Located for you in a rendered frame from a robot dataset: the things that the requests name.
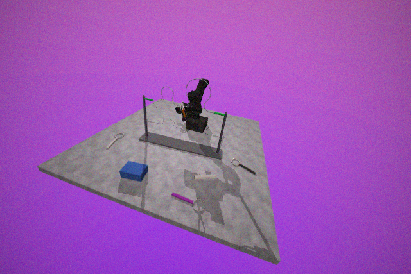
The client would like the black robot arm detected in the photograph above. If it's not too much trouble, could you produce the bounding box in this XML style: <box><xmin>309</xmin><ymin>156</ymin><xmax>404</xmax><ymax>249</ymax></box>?
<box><xmin>184</xmin><ymin>78</ymin><xmax>209</xmax><ymax>114</ymax></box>

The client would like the beige rectangular bar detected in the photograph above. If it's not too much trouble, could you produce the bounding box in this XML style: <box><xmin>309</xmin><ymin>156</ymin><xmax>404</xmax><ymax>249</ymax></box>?
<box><xmin>194</xmin><ymin>175</ymin><xmax>216</xmax><ymax>180</ymax></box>

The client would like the blue rectangular block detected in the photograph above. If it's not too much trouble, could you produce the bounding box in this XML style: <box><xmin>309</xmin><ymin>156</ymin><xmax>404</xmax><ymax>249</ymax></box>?
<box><xmin>119</xmin><ymin>161</ymin><xmax>148</xmax><ymax>182</ymax></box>

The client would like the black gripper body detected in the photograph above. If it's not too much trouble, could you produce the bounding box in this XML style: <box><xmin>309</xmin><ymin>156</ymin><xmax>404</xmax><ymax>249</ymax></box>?
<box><xmin>175</xmin><ymin>106</ymin><xmax>199</xmax><ymax>119</ymax></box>

